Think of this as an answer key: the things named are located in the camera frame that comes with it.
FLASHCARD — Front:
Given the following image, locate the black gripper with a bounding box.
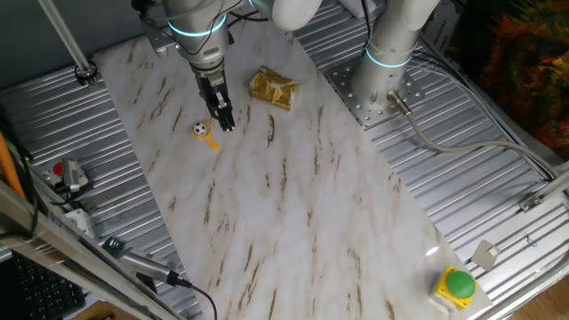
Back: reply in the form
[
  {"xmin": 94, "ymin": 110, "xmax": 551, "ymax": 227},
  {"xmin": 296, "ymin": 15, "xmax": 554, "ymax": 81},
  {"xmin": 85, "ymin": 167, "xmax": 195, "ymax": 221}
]
[{"xmin": 190, "ymin": 61, "xmax": 236, "ymax": 133}]

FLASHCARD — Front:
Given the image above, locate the orange plastic bubble ring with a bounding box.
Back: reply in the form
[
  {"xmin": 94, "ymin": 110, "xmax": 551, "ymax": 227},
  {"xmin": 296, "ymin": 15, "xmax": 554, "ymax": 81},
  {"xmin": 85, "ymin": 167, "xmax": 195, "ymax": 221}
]
[{"xmin": 191, "ymin": 121, "xmax": 220, "ymax": 152}]

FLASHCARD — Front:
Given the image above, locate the gold foil package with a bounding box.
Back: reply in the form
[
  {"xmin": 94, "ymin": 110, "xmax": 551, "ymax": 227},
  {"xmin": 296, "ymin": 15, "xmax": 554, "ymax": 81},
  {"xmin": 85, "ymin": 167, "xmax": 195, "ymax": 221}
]
[{"xmin": 248, "ymin": 65, "xmax": 298, "ymax": 111}]

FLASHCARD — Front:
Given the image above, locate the white marble pattern mat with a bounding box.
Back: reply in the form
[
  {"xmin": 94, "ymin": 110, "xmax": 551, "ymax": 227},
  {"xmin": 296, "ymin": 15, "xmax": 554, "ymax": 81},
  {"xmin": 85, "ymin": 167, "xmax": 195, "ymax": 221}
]
[{"xmin": 92, "ymin": 17, "xmax": 494, "ymax": 320}]

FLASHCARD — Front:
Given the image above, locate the small silver clamp device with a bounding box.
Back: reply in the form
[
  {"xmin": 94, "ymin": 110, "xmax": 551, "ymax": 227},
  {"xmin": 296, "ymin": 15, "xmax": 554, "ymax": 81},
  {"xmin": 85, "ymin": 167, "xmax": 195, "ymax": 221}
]
[{"xmin": 55, "ymin": 157, "xmax": 92, "ymax": 195}]

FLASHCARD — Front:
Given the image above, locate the red emergency stop button box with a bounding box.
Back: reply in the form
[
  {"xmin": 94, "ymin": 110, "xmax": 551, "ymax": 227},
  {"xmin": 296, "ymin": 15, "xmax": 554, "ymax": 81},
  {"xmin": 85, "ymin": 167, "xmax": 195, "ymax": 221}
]
[{"xmin": 44, "ymin": 162, "xmax": 66, "ymax": 183}]

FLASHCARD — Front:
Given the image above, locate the white plastic block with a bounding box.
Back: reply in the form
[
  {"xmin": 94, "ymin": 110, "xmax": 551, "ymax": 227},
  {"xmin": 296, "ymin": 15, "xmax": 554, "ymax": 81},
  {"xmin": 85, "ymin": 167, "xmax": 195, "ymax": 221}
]
[{"xmin": 340, "ymin": 0, "xmax": 383, "ymax": 20}]

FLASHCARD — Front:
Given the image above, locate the thin aluminium pole with foot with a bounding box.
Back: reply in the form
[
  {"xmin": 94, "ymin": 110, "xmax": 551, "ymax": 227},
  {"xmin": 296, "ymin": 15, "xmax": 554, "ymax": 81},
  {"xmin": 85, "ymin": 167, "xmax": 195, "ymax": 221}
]
[{"xmin": 37, "ymin": 0, "xmax": 99, "ymax": 85}]

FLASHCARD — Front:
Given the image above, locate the white grey socket box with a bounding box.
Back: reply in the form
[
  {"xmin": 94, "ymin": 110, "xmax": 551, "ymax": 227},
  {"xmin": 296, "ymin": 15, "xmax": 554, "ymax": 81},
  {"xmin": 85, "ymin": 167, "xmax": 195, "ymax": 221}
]
[{"xmin": 64, "ymin": 208, "xmax": 97, "ymax": 239}]

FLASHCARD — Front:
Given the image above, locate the orange pole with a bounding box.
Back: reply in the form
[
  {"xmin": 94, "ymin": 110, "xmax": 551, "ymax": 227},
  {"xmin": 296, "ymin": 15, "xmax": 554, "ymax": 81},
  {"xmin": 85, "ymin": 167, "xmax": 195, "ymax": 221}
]
[{"xmin": 0, "ymin": 131, "xmax": 27, "ymax": 201}]

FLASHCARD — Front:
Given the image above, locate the black keyboard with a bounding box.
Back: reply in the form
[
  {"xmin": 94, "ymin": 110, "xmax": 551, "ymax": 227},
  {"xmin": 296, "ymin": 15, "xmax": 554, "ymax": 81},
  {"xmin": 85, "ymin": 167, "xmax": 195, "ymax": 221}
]
[{"xmin": 8, "ymin": 251, "xmax": 88, "ymax": 320}]

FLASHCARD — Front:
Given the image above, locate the yellow box green button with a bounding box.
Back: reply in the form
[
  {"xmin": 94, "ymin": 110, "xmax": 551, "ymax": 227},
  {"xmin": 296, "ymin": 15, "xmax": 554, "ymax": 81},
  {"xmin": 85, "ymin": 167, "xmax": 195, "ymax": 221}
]
[{"xmin": 429, "ymin": 265, "xmax": 479, "ymax": 311}]

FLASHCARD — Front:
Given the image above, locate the small grey metal plate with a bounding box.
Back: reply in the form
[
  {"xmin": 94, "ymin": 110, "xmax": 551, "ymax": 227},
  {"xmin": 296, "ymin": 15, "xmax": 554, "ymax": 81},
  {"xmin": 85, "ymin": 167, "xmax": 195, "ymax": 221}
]
[{"xmin": 470, "ymin": 239, "xmax": 502, "ymax": 272}]

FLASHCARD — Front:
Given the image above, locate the colourful orange green cloth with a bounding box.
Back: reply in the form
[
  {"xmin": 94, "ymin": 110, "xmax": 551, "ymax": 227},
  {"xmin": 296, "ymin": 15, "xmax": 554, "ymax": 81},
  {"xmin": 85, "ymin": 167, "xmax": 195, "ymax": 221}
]
[{"xmin": 448, "ymin": 0, "xmax": 569, "ymax": 161}]

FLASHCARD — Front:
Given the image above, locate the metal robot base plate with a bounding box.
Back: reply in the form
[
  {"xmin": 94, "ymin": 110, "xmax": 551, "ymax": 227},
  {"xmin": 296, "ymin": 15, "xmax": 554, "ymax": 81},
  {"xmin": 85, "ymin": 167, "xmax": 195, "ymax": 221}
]
[{"xmin": 323, "ymin": 57, "xmax": 426, "ymax": 130}]

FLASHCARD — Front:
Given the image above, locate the silver ribbed camera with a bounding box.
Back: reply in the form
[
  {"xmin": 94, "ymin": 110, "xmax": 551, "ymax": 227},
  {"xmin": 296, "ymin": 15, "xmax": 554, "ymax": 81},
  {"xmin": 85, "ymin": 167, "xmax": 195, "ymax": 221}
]
[{"xmin": 117, "ymin": 247, "xmax": 192, "ymax": 289}]

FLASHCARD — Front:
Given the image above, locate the grey base cable with connector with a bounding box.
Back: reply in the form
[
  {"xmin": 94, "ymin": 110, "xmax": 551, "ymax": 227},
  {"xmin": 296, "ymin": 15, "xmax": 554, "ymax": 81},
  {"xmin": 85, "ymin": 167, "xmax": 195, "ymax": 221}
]
[{"xmin": 387, "ymin": 90, "xmax": 561, "ymax": 177}]

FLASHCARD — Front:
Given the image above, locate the black base cable bundle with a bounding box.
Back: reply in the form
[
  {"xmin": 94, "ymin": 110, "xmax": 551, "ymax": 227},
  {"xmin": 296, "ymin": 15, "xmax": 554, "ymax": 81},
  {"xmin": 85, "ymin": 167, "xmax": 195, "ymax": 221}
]
[{"xmin": 359, "ymin": 0, "xmax": 374, "ymax": 48}]

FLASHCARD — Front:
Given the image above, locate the black camera cable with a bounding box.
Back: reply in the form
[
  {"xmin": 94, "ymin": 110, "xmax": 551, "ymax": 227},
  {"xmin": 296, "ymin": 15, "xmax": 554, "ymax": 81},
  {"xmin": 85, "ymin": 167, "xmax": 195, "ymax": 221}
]
[{"xmin": 177, "ymin": 277, "xmax": 219, "ymax": 320}]

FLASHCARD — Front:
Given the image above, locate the aluminium frame beam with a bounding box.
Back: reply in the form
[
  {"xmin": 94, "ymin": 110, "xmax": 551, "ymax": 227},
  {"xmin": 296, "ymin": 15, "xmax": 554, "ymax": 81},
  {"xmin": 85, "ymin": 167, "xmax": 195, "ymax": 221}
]
[{"xmin": 0, "ymin": 180, "xmax": 179, "ymax": 320}]

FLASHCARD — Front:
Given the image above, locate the white cable bundle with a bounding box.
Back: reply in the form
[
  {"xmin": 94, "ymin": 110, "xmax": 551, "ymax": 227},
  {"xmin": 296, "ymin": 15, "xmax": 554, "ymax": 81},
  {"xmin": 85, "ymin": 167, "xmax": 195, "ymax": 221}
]
[{"xmin": 411, "ymin": 46, "xmax": 569, "ymax": 181}]

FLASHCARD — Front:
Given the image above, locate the metal corner bracket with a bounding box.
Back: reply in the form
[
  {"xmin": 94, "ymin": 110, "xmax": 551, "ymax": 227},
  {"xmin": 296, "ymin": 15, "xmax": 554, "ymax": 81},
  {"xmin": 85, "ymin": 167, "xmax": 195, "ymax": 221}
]
[{"xmin": 518, "ymin": 193, "xmax": 544, "ymax": 213}]

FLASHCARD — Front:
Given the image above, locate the short aluminium frame bar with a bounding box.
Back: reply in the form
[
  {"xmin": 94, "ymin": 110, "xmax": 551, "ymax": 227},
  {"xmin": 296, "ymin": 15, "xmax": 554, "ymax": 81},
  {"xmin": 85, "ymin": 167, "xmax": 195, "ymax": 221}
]
[{"xmin": 535, "ymin": 160, "xmax": 569, "ymax": 200}]

